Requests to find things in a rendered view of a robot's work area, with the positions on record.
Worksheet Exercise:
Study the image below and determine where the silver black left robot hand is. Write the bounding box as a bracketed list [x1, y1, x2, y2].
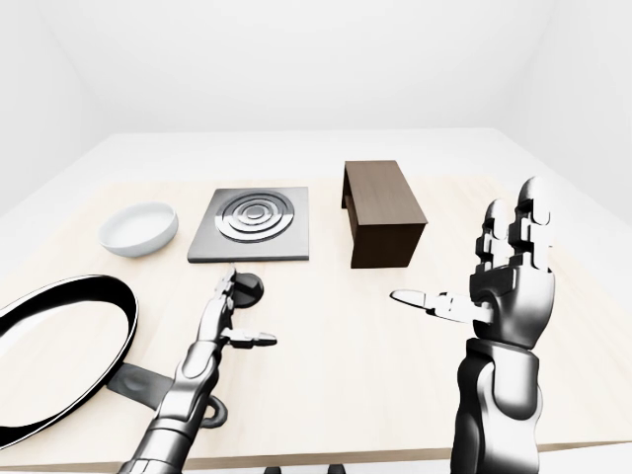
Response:
[195, 267, 278, 352]

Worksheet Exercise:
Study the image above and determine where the flat dark stove plate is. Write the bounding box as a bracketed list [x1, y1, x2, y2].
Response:
[187, 186, 311, 265]

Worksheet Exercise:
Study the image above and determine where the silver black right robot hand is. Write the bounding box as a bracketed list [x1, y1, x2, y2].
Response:
[389, 176, 557, 353]

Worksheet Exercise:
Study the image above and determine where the white round bowl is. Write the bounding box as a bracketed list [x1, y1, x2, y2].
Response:
[98, 200, 180, 259]

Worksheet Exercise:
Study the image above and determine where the black frying pan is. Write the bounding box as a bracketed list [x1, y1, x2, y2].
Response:
[0, 275, 229, 450]

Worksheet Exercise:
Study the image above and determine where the round black stove knob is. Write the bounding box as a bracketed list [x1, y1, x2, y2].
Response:
[230, 273, 266, 310]

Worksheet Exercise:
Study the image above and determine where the dark brown wooden box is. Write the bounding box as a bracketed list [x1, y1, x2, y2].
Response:
[340, 159, 428, 270]

